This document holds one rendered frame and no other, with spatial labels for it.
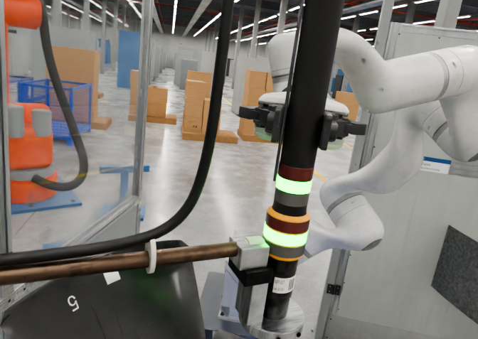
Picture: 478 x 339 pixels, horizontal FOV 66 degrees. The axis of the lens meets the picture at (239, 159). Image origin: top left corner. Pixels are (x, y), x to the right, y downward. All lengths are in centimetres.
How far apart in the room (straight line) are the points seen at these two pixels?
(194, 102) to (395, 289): 619
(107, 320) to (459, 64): 67
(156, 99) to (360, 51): 912
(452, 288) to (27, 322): 225
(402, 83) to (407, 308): 211
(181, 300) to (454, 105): 63
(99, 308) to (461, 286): 215
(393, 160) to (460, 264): 149
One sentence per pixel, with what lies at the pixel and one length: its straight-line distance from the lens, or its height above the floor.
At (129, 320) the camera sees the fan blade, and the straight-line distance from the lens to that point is 47.
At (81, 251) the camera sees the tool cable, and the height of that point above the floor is 153.
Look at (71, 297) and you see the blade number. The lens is 46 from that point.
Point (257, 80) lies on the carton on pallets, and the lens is 852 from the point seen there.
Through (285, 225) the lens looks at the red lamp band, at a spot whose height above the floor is 154.
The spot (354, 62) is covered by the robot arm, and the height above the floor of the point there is 171.
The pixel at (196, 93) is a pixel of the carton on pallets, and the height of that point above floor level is 99.
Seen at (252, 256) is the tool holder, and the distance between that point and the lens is 35.
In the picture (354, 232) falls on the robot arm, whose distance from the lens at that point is 109.
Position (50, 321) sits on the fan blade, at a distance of 46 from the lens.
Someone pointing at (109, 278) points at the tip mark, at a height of 143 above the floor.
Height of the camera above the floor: 168
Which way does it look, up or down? 14 degrees down
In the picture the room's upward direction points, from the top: 7 degrees clockwise
